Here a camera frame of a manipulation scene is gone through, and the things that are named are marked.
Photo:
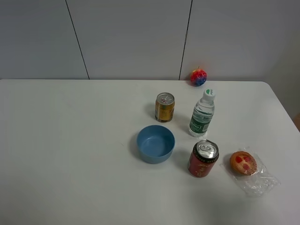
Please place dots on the red drink can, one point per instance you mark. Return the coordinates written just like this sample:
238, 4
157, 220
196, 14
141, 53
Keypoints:
204, 155

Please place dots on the colourful ball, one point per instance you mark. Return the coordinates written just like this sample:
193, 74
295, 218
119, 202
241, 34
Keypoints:
198, 77

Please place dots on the fruit tart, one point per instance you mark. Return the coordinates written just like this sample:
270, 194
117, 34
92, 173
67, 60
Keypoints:
249, 173

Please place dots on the clear water bottle green label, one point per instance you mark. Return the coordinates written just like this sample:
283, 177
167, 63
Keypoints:
202, 114

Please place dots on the gold drink can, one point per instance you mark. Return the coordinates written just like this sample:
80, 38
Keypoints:
164, 107

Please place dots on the blue plastic bowl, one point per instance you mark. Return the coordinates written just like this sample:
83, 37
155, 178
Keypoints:
155, 144

